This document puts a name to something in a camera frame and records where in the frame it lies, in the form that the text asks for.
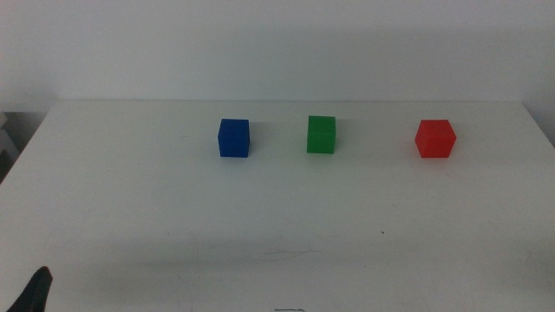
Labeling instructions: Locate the red cube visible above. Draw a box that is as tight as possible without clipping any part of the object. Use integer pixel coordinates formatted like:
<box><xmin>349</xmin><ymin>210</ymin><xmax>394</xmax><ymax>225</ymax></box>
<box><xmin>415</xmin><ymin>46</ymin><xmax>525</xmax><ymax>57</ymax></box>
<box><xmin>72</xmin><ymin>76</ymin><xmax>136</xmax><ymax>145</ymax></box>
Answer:
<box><xmin>414</xmin><ymin>119</ymin><xmax>458</xmax><ymax>159</ymax></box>

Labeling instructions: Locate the blue cube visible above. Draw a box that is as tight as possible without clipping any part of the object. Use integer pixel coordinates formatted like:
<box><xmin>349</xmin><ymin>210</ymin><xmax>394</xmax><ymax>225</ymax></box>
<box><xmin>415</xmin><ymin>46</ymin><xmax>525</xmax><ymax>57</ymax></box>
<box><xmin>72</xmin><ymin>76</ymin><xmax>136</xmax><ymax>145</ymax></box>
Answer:
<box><xmin>217</xmin><ymin>118</ymin><xmax>251</xmax><ymax>159</ymax></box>

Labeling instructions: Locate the green cube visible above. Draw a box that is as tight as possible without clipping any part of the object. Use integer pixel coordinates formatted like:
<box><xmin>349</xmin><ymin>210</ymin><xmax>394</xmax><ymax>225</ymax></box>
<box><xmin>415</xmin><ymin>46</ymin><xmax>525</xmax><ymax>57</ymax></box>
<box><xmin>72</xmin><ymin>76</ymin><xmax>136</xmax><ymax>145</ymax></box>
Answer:
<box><xmin>306</xmin><ymin>114</ymin><xmax>337</xmax><ymax>155</ymax></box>

